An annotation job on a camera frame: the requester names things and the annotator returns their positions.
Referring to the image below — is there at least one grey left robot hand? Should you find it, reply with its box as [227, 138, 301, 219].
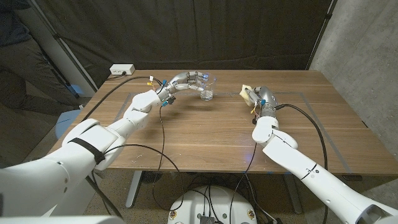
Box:
[155, 70, 211, 106]

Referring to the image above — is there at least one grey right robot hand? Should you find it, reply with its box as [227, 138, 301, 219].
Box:
[244, 86, 279, 118]

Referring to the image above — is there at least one pale yellow sponge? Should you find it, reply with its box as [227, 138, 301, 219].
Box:
[239, 84, 259, 106]

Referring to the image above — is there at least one clear glass cup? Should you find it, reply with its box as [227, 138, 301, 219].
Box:
[198, 73, 217, 101]

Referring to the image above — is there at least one black backdrop curtain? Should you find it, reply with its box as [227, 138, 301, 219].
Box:
[34, 0, 338, 90]

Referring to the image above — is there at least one white power strip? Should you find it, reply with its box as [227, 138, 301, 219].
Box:
[109, 63, 136, 76]

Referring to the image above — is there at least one grey table leg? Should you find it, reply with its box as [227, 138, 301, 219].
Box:
[282, 174, 303, 215]

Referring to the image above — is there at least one black backdrop stand pole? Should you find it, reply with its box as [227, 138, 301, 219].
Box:
[306, 0, 338, 71]
[26, 0, 99, 91]

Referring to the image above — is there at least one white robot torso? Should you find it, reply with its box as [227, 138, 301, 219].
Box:
[167, 185, 258, 224]

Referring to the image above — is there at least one white table leg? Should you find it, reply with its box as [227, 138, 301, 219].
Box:
[125, 170, 143, 208]

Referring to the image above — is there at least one person in dark clothes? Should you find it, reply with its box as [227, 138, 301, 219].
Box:
[0, 0, 81, 116]

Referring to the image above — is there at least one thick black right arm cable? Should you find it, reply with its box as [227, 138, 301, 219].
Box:
[275, 103, 329, 224]

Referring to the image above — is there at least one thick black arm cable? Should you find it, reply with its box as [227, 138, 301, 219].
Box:
[275, 103, 329, 224]
[81, 76, 164, 218]

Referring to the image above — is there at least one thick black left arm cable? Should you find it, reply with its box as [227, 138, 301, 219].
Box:
[81, 76, 164, 218]

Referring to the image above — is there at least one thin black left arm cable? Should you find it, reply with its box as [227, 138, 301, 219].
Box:
[104, 104, 185, 212]

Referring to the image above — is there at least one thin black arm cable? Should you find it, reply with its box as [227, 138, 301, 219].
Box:
[104, 104, 185, 212]
[228, 141, 259, 224]

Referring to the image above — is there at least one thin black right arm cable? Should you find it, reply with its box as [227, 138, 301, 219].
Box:
[228, 141, 259, 224]

